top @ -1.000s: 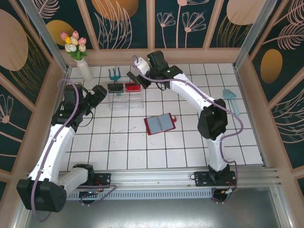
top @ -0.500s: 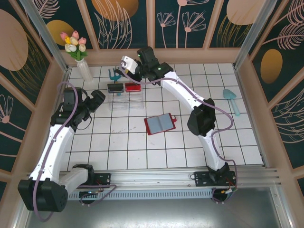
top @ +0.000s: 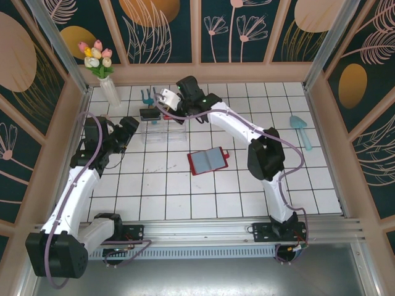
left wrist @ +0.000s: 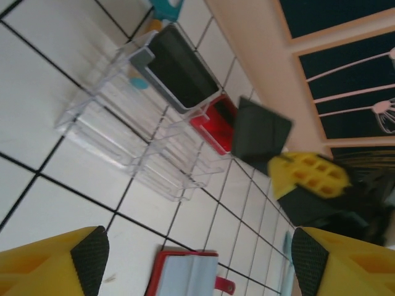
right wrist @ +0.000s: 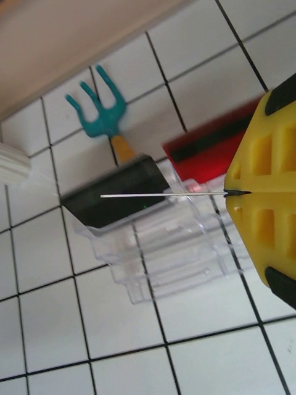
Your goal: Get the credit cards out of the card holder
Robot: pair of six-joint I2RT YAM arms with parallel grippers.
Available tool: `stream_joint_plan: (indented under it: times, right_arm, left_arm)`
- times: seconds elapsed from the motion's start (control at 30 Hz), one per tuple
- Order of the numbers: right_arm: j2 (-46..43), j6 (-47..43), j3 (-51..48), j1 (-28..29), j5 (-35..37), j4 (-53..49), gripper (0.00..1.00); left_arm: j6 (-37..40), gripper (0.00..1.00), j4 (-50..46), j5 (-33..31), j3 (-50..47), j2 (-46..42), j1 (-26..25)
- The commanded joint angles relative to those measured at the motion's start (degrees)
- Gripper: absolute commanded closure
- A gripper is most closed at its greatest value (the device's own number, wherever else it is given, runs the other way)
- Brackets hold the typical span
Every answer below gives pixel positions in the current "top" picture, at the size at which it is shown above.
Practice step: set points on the red card holder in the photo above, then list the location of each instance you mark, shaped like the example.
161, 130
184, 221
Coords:
208, 160

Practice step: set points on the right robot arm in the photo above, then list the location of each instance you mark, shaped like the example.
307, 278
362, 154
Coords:
234, 123

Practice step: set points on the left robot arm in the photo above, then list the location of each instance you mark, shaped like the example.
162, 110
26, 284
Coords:
74, 197

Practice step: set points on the clear acrylic card stand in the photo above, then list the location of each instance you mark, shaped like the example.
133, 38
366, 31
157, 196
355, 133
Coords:
160, 134

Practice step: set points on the teal garden fork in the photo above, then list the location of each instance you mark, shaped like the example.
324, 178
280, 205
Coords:
147, 99

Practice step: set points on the white ribbed vase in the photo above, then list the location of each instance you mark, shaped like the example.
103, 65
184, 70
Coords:
111, 92

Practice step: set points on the tulip bouquet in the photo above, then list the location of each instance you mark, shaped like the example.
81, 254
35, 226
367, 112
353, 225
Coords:
97, 57

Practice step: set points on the light blue trowel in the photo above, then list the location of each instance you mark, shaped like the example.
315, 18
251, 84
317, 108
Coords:
298, 123

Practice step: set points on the grey metal sheet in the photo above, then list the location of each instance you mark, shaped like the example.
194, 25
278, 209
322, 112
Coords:
197, 277

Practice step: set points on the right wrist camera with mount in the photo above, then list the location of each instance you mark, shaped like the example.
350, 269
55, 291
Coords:
170, 98

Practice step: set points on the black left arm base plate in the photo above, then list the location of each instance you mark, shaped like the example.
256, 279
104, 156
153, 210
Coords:
135, 231

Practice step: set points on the aluminium frame post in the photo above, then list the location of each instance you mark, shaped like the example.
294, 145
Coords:
61, 46
327, 43

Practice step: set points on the aluminium mounting rail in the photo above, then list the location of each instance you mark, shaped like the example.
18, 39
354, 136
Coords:
197, 226

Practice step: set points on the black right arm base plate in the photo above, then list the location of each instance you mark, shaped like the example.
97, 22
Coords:
262, 231

